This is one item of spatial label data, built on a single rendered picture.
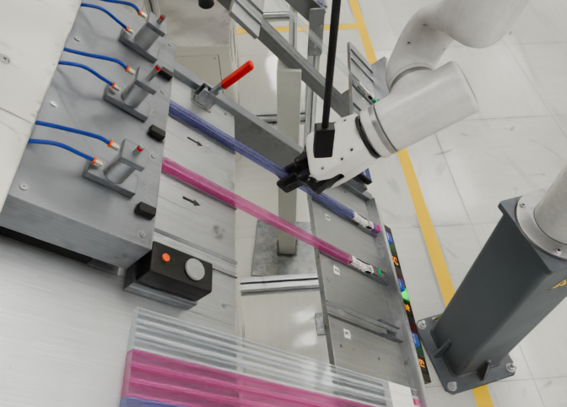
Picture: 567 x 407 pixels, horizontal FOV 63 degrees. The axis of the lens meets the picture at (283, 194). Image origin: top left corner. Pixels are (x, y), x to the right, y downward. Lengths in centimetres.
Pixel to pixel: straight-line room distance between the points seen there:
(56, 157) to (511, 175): 199
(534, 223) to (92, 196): 90
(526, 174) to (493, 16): 168
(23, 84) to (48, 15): 11
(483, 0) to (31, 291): 56
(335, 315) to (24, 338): 45
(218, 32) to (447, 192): 112
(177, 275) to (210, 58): 126
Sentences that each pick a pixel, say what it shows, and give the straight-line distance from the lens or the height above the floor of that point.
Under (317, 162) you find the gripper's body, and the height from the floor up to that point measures 97.
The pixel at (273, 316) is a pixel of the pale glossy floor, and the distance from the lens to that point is 166.
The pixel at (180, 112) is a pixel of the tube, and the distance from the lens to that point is 69.
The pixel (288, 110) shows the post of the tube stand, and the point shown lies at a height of 71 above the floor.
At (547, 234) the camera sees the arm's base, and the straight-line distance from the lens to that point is 111.
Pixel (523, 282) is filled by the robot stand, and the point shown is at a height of 59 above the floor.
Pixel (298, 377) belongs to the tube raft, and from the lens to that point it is 61.
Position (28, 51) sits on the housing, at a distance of 50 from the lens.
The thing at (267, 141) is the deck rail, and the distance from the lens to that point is 85.
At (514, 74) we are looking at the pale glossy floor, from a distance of 281.
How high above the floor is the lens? 151
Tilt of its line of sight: 51 degrees down
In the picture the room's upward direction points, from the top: straight up
